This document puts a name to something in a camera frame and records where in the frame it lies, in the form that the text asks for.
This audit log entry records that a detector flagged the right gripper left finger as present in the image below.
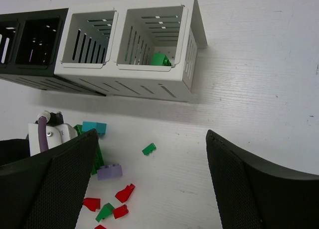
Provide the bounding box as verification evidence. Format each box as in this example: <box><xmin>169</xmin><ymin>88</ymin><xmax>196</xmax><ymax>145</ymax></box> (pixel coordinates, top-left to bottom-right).
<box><xmin>0</xmin><ymin>129</ymin><xmax>98</xmax><ymax>229</ymax></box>

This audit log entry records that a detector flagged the red lego slope right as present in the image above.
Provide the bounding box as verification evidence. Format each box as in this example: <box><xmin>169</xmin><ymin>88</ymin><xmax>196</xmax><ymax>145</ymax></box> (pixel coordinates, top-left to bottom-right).
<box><xmin>112</xmin><ymin>204</ymin><xmax>129</xmax><ymax>219</ymax></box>

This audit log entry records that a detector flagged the red lego slope bottom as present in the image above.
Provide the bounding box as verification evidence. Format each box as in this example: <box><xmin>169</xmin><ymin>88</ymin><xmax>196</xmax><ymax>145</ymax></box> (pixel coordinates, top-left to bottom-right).
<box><xmin>94</xmin><ymin>225</ymin><xmax>107</xmax><ymax>229</ymax></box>

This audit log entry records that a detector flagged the white double bin container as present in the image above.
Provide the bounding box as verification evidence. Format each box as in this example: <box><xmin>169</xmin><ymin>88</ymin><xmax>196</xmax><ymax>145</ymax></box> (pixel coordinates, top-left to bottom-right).
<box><xmin>54</xmin><ymin>0</ymin><xmax>207</xmax><ymax>103</ymax></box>

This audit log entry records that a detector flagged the long green lego brick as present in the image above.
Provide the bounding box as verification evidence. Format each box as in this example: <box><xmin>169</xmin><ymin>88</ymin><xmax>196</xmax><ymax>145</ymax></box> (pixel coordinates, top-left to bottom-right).
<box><xmin>91</xmin><ymin>144</ymin><xmax>105</xmax><ymax>175</ymax></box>

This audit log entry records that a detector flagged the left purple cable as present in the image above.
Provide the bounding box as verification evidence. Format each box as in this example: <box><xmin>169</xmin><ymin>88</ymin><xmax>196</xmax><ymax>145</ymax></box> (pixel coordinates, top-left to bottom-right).
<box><xmin>37</xmin><ymin>115</ymin><xmax>50</xmax><ymax>154</ymax></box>

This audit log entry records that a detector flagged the green lego slope middle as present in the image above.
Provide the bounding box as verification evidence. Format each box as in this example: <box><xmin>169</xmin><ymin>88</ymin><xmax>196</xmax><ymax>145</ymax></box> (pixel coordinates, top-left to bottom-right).
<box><xmin>95</xmin><ymin>203</ymin><xmax>115</xmax><ymax>222</ymax></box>

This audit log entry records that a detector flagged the cyan lego brick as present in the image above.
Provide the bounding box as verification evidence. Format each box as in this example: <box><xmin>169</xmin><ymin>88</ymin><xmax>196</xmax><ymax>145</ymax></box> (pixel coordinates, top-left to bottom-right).
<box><xmin>82</xmin><ymin>121</ymin><xmax>107</xmax><ymax>136</ymax></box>

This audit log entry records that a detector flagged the green square lego brick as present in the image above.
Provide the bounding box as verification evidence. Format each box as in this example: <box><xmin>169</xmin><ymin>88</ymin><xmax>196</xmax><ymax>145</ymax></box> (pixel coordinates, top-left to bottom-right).
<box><xmin>74</xmin><ymin>124</ymin><xmax>84</xmax><ymax>136</ymax></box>

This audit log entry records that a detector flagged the black double bin container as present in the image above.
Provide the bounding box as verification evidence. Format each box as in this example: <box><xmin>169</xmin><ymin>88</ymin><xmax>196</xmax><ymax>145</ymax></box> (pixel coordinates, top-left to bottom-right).
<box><xmin>0</xmin><ymin>8</ymin><xmax>101</xmax><ymax>96</ymax></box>

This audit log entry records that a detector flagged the purple lego brick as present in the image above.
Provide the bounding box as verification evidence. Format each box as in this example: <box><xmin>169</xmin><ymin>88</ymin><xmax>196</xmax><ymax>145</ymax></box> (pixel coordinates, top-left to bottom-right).
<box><xmin>97</xmin><ymin>164</ymin><xmax>123</xmax><ymax>181</ymax></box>

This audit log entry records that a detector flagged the red lego slope top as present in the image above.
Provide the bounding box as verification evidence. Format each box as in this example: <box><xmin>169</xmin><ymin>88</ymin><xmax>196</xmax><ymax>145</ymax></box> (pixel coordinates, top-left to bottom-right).
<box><xmin>115</xmin><ymin>184</ymin><xmax>135</xmax><ymax>203</ymax></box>

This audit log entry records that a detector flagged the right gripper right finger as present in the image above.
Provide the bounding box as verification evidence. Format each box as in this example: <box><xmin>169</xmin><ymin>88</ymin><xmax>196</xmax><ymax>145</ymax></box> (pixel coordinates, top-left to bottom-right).
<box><xmin>206</xmin><ymin>130</ymin><xmax>319</xmax><ymax>229</ymax></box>

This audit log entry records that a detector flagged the red lego slope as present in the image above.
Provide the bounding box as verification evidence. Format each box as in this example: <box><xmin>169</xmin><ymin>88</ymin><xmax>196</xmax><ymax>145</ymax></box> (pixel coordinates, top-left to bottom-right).
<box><xmin>112</xmin><ymin>204</ymin><xmax>129</xmax><ymax>219</ymax></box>
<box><xmin>83</xmin><ymin>198</ymin><xmax>101</xmax><ymax>212</ymax></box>
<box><xmin>94</xmin><ymin>225</ymin><xmax>107</xmax><ymax>229</ymax></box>
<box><xmin>115</xmin><ymin>184</ymin><xmax>135</xmax><ymax>203</ymax></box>

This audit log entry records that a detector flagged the red lego slope left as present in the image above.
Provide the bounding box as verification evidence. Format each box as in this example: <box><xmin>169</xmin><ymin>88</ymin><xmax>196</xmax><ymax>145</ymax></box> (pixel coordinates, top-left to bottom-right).
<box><xmin>83</xmin><ymin>198</ymin><xmax>101</xmax><ymax>212</ymax></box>

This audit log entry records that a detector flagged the small green lego right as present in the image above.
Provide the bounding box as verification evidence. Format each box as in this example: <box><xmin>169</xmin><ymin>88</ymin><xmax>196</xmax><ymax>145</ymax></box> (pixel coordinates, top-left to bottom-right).
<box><xmin>142</xmin><ymin>143</ymin><xmax>157</xmax><ymax>156</ymax></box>

